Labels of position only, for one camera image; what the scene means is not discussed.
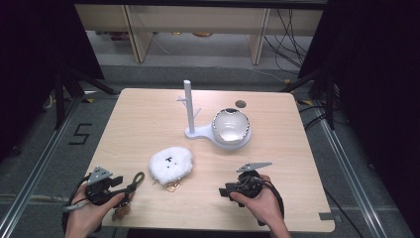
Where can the light wooden shelf unit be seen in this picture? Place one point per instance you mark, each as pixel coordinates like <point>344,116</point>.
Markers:
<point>198,20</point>

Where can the aluminium floor rail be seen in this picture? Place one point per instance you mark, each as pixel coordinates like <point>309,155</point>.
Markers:
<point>33,172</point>
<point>350,172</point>

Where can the white pearly bowl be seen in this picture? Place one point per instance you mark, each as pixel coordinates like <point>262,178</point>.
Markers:
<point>230,127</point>

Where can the person's right hand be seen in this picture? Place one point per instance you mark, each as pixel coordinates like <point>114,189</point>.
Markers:
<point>264,205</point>

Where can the black metal stand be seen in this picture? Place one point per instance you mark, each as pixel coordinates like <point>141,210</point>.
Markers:
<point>330,102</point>
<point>60,102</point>

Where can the white fluffy pouch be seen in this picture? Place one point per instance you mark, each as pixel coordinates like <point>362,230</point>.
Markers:
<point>170,164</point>

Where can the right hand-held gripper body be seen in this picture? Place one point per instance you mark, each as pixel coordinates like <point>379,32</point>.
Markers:
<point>248,185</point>

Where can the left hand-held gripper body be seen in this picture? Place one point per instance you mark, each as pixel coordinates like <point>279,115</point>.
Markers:
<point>99,191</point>

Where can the white key stand with tray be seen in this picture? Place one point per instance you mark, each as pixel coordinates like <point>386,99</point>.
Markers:
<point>189,109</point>

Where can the person's left hand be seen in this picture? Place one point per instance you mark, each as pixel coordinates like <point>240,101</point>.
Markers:
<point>86,214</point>

